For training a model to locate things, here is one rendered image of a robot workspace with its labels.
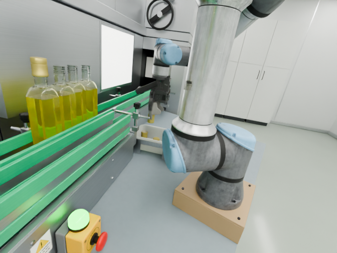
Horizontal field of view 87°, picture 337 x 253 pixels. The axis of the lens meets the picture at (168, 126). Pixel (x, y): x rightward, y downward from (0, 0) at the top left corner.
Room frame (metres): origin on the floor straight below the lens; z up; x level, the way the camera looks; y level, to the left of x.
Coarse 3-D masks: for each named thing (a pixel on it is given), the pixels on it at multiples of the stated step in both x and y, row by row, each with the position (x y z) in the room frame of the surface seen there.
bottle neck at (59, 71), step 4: (56, 68) 0.49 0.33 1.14; (60, 68) 0.49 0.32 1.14; (64, 68) 0.50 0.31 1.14; (56, 72) 0.49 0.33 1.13; (60, 72) 0.49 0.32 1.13; (64, 72) 0.50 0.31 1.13; (56, 76) 0.49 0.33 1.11; (60, 76) 0.49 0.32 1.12; (64, 76) 0.50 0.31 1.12; (56, 80) 0.49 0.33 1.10; (60, 80) 0.49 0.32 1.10; (64, 80) 0.50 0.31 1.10
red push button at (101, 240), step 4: (104, 232) 0.29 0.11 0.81; (96, 236) 0.28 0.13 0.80; (100, 236) 0.27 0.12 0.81; (104, 236) 0.28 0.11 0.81; (96, 240) 0.27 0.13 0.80; (100, 240) 0.27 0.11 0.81; (104, 240) 0.28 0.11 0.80; (96, 244) 0.26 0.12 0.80; (100, 244) 0.26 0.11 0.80; (104, 244) 0.28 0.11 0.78; (96, 248) 0.26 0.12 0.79; (100, 248) 0.26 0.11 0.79
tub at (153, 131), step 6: (144, 126) 0.90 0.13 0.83; (150, 126) 0.90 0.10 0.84; (156, 126) 0.90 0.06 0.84; (138, 132) 0.84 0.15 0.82; (150, 132) 0.90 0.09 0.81; (156, 132) 0.89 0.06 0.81; (162, 132) 0.89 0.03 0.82; (138, 138) 0.74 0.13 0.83; (144, 138) 0.74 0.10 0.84; (150, 138) 0.89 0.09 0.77
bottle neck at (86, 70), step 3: (81, 66) 0.61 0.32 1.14; (84, 66) 0.60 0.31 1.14; (87, 66) 0.61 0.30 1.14; (90, 66) 0.62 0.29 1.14; (81, 69) 0.61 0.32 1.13; (84, 69) 0.60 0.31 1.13; (87, 69) 0.61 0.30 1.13; (81, 72) 0.61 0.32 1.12; (84, 72) 0.60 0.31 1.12; (87, 72) 0.61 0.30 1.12; (84, 75) 0.60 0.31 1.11; (87, 75) 0.61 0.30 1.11; (90, 75) 0.62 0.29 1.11; (84, 78) 0.60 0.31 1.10; (87, 78) 0.61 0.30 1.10; (90, 78) 0.62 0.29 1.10
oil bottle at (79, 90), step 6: (72, 84) 0.54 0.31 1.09; (78, 84) 0.55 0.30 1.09; (78, 90) 0.54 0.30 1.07; (84, 90) 0.57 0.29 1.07; (78, 96) 0.54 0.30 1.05; (84, 96) 0.57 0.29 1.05; (78, 102) 0.54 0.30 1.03; (84, 102) 0.57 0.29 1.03; (78, 108) 0.54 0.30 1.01; (84, 108) 0.57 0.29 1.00; (78, 114) 0.54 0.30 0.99; (84, 114) 0.57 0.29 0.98; (78, 120) 0.54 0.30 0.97; (84, 120) 0.57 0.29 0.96
